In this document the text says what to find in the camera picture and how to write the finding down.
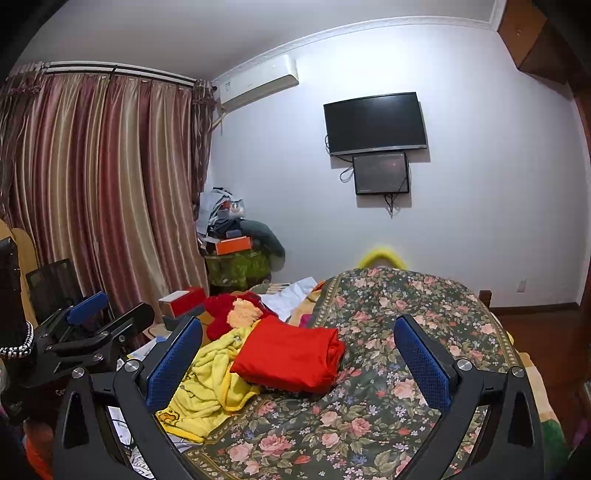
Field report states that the red zip jacket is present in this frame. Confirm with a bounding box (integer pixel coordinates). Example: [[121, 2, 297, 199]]
[[230, 316, 346, 395]]

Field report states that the red and white box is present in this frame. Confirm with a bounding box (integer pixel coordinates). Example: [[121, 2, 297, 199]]
[[158, 287, 207, 318]]

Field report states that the black phone on gripper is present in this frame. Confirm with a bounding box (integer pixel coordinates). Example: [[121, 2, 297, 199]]
[[1, 237, 34, 360]]

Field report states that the colourful striped blanket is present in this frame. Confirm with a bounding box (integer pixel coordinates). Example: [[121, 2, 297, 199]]
[[515, 349, 571, 479]]

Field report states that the red plush toy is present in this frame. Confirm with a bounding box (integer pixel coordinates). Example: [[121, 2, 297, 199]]
[[204, 292, 276, 341]]

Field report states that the yellow garment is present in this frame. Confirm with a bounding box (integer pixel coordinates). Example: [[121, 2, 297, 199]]
[[156, 323, 263, 444]]

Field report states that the orange box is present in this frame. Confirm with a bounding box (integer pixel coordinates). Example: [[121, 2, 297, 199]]
[[215, 236, 252, 256]]

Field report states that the floral bed cover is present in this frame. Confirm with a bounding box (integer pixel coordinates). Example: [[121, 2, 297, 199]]
[[185, 267, 519, 479]]

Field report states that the striped maroon curtain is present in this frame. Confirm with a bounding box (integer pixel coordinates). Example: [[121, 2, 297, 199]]
[[1, 64, 215, 314]]

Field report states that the yellow pillow behind bed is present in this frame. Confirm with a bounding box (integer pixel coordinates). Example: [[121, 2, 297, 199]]
[[356, 247, 408, 270]]

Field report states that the white air conditioner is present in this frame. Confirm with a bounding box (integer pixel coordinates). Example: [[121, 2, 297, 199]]
[[217, 54, 300, 113]]

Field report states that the small black wall monitor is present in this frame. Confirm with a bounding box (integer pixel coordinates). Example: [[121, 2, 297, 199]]
[[353, 152, 410, 195]]

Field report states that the black wall television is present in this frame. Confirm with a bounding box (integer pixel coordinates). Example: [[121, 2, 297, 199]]
[[324, 92, 428, 156]]

